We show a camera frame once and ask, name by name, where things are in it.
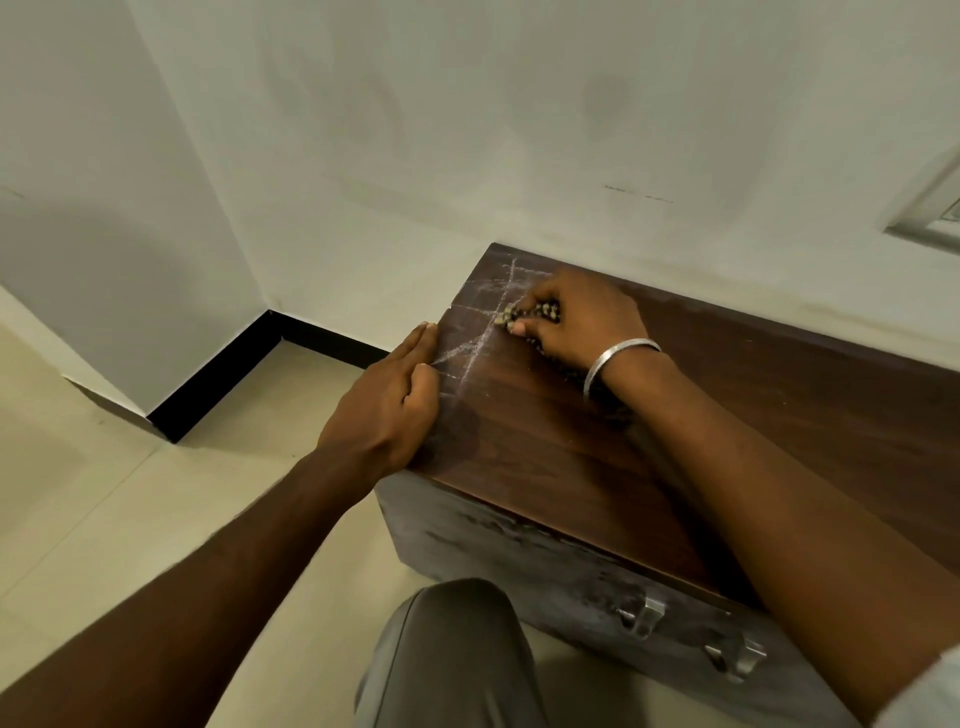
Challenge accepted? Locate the dark wooden cabinet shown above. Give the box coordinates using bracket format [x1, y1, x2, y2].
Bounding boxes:
[374, 241, 960, 728]

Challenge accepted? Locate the white shirt sleeve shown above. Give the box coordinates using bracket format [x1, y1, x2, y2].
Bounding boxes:
[872, 646, 960, 728]

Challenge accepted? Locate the small white wall socket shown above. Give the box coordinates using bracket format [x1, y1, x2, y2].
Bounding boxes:
[880, 146, 960, 257]

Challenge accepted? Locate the person's left leg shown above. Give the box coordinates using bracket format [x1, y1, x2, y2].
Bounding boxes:
[352, 577, 550, 728]

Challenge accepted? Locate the checkered cloth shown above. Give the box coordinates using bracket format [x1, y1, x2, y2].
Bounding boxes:
[492, 299, 634, 432]

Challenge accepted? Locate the silver bangle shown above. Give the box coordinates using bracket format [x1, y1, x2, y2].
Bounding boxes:
[581, 338, 665, 402]

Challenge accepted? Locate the black skirting board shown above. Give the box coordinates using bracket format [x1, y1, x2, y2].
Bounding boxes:
[62, 308, 392, 445]

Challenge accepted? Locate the person's right hand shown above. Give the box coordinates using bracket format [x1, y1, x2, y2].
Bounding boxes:
[509, 269, 664, 374]

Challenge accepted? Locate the person's left forearm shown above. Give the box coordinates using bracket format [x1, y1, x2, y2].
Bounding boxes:
[0, 452, 374, 728]

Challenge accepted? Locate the person's left hand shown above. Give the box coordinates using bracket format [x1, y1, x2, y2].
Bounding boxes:
[314, 320, 442, 494]

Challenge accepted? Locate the person's right forearm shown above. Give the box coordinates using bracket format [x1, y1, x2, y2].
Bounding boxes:
[598, 350, 960, 727]

